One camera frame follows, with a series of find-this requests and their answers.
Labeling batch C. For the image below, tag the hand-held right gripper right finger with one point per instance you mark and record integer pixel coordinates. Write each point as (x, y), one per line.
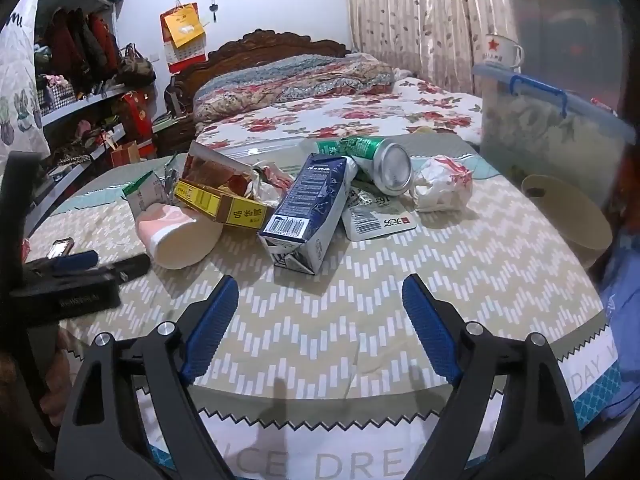
(430, 330)

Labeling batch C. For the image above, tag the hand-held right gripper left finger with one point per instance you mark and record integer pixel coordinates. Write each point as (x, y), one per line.
(215, 325)

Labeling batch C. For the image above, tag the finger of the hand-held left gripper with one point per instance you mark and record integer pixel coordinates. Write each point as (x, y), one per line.
(130, 266)
(75, 260)

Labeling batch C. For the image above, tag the white red wrapper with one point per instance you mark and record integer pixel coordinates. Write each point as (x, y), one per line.
(440, 185)

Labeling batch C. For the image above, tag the blue milk carton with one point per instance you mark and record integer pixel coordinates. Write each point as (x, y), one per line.
(305, 200)

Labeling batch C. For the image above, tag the beige plastic bin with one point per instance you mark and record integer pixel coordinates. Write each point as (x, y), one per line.
(565, 220)

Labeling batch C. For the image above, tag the green drink can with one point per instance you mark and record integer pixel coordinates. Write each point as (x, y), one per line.
(385, 160)

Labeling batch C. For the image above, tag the person's left hand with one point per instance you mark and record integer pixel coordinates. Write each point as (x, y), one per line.
(52, 402)

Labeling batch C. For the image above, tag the pink white paper cup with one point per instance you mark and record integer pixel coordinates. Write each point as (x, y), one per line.
(180, 240)

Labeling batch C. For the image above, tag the small green white carton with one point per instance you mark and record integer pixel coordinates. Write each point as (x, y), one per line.
(145, 190)

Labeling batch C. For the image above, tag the yellow cardboard box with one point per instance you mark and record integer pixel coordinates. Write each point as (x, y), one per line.
(215, 195)

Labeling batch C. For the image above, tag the brown paper bag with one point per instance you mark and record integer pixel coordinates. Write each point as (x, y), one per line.
(125, 155)

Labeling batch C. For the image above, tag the white flat barcode packet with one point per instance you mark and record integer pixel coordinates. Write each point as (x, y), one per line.
(375, 220)

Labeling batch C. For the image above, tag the dark wooden nightstand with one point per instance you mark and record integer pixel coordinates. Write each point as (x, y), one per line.
(172, 137)

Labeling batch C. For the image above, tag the red gift bag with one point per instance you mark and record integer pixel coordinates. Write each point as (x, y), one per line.
(135, 117)

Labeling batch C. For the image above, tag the grey shelf rack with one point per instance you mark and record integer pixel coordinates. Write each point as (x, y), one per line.
(75, 110)

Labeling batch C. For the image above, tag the red white plastic bag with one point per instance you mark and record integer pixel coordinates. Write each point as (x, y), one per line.
(267, 180)

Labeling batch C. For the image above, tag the white printed cloth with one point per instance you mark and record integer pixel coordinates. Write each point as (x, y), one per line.
(20, 85)

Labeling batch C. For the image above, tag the blue cloth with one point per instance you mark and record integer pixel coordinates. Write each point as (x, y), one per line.
(620, 310)

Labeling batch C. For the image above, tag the dark handbag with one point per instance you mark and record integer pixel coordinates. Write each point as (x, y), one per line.
(136, 67)

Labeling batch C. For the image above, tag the carved wooden bed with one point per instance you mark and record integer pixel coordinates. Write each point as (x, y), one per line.
(350, 110)

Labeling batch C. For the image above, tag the floral quilt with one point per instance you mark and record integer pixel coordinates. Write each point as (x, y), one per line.
(300, 80)

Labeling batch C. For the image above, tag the small dark hanging ornament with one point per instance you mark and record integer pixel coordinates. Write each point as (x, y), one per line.
(216, 7)

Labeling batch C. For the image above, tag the white enamel mug red star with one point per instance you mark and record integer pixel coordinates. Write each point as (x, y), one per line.
(500, 52)

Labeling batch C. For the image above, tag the leaf patterned curtain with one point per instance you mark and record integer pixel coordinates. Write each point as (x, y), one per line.
(415, 15)

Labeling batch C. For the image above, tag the clear storage box teal lid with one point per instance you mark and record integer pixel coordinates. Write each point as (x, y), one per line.
(560, 20)

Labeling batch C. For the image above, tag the red yellow wall calendar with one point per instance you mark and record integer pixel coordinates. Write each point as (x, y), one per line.
(182, 30)

